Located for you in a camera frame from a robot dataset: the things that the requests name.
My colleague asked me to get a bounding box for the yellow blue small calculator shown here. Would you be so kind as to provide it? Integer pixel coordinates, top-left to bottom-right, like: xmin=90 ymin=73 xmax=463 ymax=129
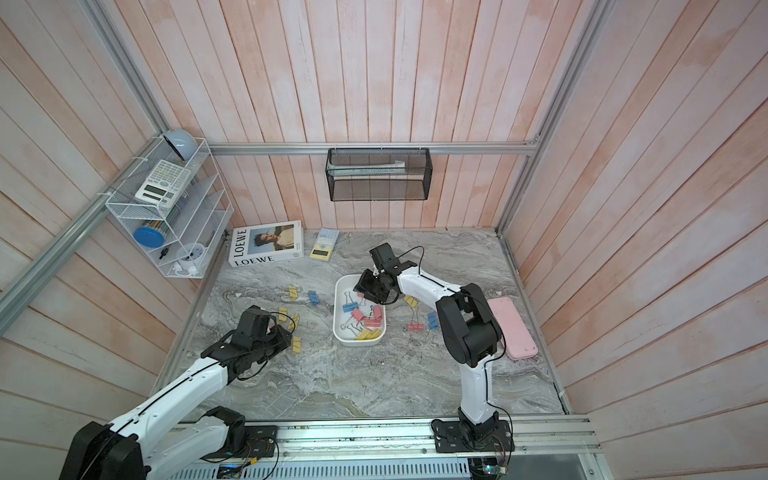
xmin=309 ymin=228 xmax=340 ymax=261

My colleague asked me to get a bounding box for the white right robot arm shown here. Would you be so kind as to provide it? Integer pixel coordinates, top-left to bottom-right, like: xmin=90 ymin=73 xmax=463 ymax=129
xmin=354 ymin=243 xmax=515 ymax=456

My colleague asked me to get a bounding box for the white desk calculator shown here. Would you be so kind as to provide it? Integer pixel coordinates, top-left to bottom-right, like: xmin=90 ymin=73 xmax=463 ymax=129
xmin=134 ymin=160 xmax=192 ymax=209

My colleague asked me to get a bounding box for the black mesh wall basket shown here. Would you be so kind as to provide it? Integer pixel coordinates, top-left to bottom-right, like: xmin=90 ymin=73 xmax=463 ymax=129
xmin=325 ymin=148 xmax=433 ymax=202

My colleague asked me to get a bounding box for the LOEWE white book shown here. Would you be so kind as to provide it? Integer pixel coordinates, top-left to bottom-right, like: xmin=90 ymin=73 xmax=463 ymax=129
xmin=228 ymin=221 xmax=304 ymax=268

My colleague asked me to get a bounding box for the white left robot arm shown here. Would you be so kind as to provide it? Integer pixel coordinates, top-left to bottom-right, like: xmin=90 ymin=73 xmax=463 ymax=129
xmin=60 ymin=305 xmax=296 ymax=479

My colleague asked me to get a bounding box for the green white item in basket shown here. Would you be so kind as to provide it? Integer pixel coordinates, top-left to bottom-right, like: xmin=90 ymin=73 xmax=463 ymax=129
xmin=326 ymin=161 xmax=407 ymax=179

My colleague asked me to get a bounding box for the pink plastic box lid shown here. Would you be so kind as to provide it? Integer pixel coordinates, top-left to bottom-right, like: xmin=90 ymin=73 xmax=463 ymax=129
xmin=488 ymin=297 xmax=539 ymax=361

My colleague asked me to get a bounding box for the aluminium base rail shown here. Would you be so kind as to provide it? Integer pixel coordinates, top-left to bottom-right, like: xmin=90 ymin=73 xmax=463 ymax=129
xmin=176 ymin=414 xmax=613 ymax=479

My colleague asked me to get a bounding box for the white plastic storage box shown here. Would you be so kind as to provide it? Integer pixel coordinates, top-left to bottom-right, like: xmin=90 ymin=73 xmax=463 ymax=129
xmin=333 ymin=274 xmax=387 ymax=347

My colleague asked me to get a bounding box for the white wire wall shelf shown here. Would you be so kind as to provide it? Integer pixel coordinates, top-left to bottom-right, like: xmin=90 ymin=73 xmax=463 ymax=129
xmin=106 ymin=136 xmax=234 ymax=279

